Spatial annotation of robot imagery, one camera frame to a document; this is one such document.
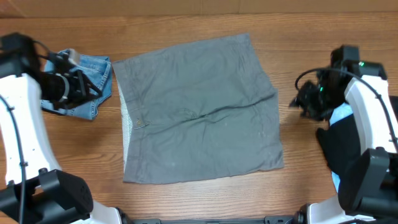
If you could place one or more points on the grey shorts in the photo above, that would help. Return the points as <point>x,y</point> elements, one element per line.
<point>201,110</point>

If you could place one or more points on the folded blue jeans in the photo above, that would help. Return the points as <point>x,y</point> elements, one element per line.
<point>98,70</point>

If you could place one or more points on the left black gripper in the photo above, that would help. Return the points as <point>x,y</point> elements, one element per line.
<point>81,94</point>

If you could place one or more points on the light blue garment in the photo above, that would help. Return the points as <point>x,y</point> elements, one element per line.
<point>338,114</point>

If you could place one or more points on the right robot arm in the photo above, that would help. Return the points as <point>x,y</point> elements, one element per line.
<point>360,144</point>

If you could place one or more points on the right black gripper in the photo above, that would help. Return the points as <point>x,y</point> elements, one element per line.
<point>310,100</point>

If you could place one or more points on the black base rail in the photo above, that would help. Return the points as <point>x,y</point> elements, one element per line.
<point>284,219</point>

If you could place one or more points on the black garment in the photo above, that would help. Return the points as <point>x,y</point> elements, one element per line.
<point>341,146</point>

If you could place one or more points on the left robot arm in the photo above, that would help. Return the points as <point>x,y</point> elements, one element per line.
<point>37,189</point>

